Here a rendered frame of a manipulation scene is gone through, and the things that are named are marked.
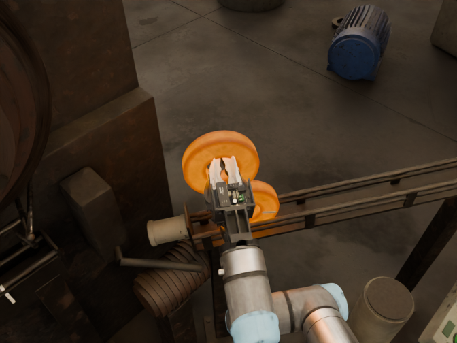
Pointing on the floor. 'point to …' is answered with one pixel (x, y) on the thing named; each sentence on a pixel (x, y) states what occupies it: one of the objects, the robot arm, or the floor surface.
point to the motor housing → (173, 292)
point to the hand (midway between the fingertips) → (220, 158)
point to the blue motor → (360, 43)
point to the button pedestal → (446, 309)
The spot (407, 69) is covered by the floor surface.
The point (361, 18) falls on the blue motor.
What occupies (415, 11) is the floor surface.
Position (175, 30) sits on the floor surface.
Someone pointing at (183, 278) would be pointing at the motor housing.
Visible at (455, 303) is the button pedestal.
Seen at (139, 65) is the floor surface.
